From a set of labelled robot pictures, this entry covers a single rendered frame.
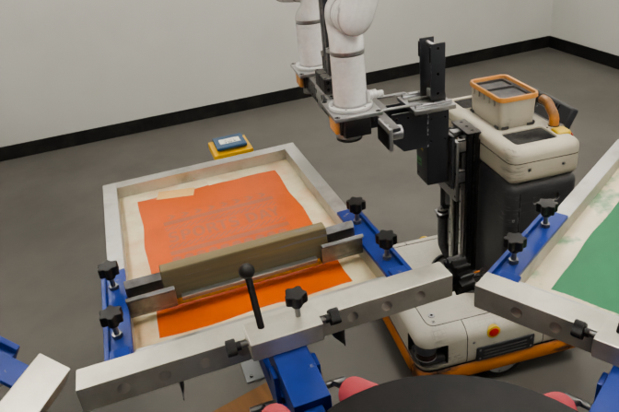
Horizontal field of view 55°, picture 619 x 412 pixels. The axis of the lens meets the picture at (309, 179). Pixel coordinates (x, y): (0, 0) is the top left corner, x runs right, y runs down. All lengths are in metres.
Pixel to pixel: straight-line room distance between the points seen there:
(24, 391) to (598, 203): 1.29
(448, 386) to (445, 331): 1.62
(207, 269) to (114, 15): 3.70
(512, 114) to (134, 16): 3.35
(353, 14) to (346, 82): 0.21
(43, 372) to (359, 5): 1.05
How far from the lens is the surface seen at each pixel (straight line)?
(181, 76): 4.93
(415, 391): 0.56
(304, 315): 1.02
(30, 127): 5.03
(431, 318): 2.22
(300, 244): 1.27
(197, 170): 1.79
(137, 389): 1.08
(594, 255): 1.41
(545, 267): 1.35
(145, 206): 1.72
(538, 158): 1.99
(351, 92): 1.63
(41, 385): 0.93
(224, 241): 1.47
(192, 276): 1.25
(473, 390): 0.57
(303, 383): 0.96
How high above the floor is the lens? 1.73
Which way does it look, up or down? 27 degrees down
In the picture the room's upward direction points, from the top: 6 degrees counter-clockwise
